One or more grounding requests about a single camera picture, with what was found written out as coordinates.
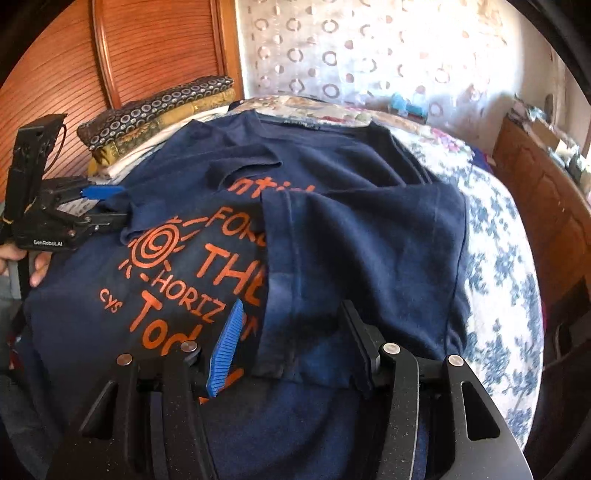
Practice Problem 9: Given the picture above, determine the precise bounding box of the navy t-shirt with orange print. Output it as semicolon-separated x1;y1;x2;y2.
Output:
14;111;472;480

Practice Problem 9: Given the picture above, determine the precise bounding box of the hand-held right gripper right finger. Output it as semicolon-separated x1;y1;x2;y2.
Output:
339;300;536;480

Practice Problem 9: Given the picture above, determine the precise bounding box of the blue floral bedspread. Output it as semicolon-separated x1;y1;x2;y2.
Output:
88;95;546;450

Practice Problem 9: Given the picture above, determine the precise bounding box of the wooden wardrobe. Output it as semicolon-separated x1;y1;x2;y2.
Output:
0;0;245;204

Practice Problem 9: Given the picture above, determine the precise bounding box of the yellow patterned folded cloth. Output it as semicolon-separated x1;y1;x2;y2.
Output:
90;90;236;167

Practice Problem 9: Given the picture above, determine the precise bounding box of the white curtain with circles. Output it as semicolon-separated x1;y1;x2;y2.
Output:
235;0;555;153

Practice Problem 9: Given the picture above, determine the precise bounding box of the navy blanket with red edge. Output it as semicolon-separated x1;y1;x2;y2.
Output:
471;148;498;177

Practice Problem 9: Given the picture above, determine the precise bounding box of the dark chair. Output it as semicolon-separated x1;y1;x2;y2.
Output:
526;277;591;480

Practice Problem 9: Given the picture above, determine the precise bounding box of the small blue toy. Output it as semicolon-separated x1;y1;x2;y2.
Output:
389;92;428;123

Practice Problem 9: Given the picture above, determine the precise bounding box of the person's left hand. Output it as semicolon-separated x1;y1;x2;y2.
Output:
0;244;51;289

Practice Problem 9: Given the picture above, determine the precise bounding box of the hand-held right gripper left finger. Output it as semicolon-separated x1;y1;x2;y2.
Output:
46;299;245;480

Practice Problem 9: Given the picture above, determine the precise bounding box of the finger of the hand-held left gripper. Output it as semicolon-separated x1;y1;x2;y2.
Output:
51;178;126;205
58;207;131;237

